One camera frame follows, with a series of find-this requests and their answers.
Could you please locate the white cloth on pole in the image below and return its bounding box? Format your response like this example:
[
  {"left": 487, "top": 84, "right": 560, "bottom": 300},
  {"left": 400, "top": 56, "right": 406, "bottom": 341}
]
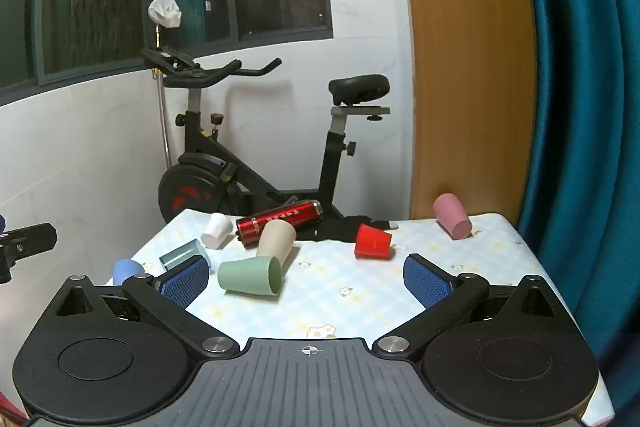
[{"left": 148, "top": 0, "right": 182, "bottom": 28}]

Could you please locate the black exercise bike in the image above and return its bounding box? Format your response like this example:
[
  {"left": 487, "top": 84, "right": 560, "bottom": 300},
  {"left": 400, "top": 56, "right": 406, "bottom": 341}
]
[{"left": 141, "top": 47, "right": 390, "bottom": 221}]

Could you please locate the green plastic cup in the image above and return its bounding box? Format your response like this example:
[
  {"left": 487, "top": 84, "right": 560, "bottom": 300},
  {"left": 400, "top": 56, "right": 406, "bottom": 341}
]
[{"left": 217, "top": 256, "right": 282, "bottom": 296}]

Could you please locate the blue plastic cup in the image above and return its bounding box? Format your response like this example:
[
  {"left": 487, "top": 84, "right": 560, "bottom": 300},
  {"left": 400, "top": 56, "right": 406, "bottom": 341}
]
[{"left": 112, "top": 259, "right": 145, "bottom": 285}]

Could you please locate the black cloth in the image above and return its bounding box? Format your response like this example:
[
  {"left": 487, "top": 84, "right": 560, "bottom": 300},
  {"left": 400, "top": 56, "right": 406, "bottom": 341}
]
[{"left": 311, "top": 216, "right": 397, "bottom": 243}]

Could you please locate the wooden wardrobe panel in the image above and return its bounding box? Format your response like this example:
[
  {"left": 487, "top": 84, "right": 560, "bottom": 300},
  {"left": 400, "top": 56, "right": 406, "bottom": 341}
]
[{"left": 410, "top": 0, "right": 537, "bottom": 220}]

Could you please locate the light floral table cloth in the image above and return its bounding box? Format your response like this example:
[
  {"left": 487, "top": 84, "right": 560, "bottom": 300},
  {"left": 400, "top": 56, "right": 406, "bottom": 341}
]
[{"left": 139, "top": 213, "right": 614, "bottom": 426}]

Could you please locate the red plastic cup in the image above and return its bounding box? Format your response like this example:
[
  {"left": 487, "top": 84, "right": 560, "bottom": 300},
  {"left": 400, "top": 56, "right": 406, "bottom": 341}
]
[{"left": 355, "top": 225, "right": 393, "bottom": 260}]

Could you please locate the beige plastic cup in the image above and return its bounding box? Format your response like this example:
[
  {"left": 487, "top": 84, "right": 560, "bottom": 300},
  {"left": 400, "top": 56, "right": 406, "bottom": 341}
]
[{"left": 256, "top": 219, "right": 297, "bottom": 267}]

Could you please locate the white plastic cup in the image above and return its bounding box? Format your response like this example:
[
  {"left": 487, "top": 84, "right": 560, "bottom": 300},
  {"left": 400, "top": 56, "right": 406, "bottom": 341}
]
[{"left": 201, "top": 213, "right": 233, "bottom": 249}]

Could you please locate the teal curtain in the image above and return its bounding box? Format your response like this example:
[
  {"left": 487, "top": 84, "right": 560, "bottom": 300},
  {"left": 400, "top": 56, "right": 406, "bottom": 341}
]
[{"left": 518, "top": 0, "right": 639, "bottom": 426}]

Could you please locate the pink plastic cup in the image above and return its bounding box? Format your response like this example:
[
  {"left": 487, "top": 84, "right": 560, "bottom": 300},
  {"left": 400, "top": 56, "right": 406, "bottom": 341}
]
[{"left": 433, "top": 193, "right": 472, "bottom": 241}]

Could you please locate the red metal thermos bottle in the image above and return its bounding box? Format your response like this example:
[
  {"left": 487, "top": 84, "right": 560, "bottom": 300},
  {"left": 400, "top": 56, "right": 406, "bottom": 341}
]
[{"left": 234, "top": 198, "right": 324, "bottom": 249}]

